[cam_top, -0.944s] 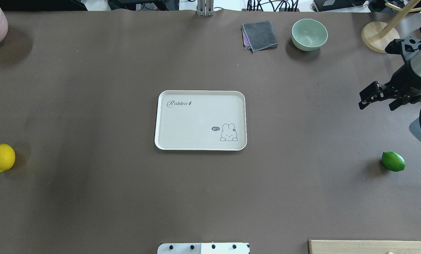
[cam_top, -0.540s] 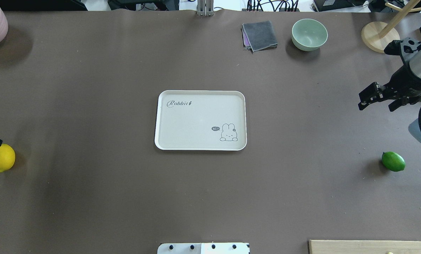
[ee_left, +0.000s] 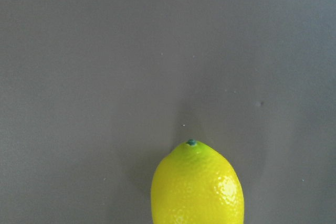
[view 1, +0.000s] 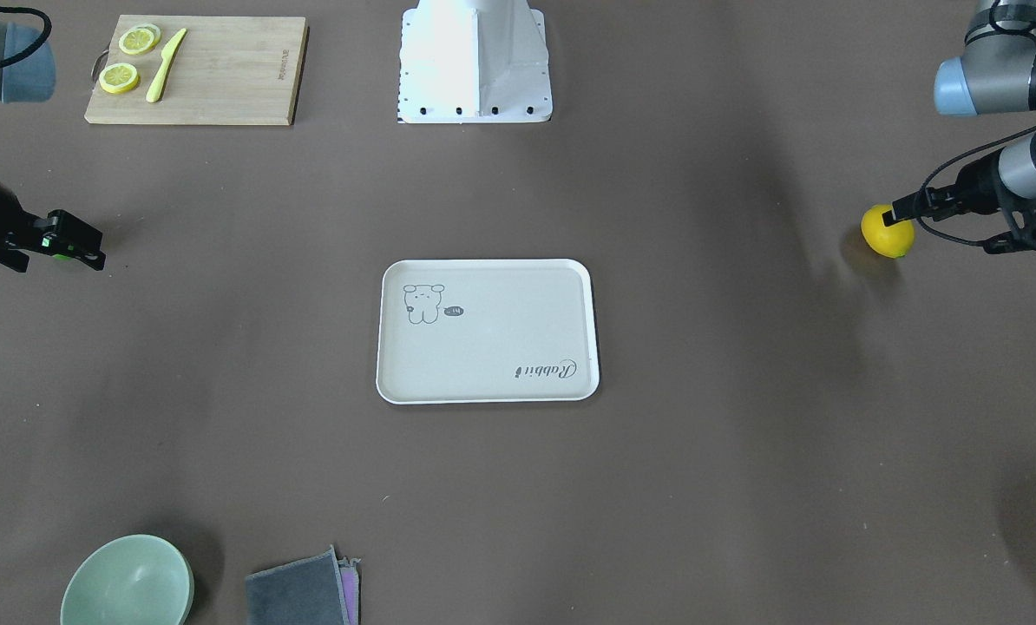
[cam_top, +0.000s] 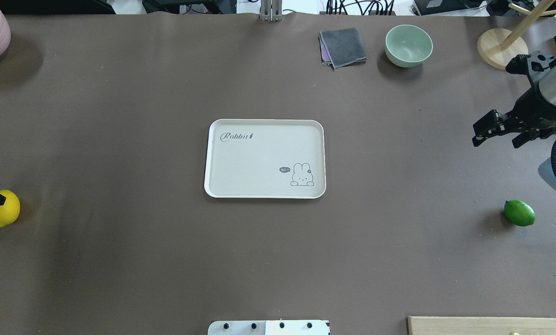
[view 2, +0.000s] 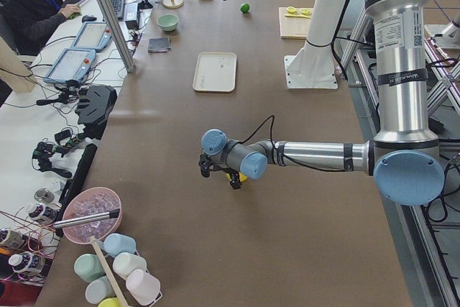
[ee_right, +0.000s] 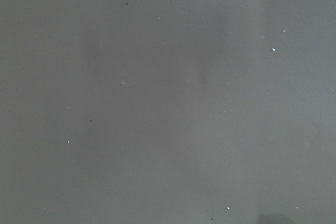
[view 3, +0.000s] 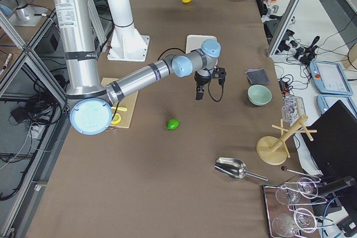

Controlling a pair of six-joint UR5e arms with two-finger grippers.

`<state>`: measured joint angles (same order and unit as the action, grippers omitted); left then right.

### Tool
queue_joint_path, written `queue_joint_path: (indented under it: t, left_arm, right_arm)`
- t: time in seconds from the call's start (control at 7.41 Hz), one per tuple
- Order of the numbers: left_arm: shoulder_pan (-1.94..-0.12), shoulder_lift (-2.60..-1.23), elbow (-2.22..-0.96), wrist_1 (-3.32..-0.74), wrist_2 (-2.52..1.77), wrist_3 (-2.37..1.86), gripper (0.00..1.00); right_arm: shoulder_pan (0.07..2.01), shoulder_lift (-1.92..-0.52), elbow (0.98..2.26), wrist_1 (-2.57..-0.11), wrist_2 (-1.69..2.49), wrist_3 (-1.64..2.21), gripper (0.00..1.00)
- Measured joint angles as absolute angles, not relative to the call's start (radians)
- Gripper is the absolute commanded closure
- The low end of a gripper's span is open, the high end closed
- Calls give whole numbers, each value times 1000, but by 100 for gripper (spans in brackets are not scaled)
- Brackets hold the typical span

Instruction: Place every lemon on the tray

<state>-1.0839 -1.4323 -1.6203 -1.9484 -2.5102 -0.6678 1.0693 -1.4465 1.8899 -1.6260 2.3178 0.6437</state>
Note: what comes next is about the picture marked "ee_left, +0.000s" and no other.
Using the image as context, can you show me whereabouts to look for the yellow lemon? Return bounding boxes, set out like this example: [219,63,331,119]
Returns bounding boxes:
[151,139,244,223]

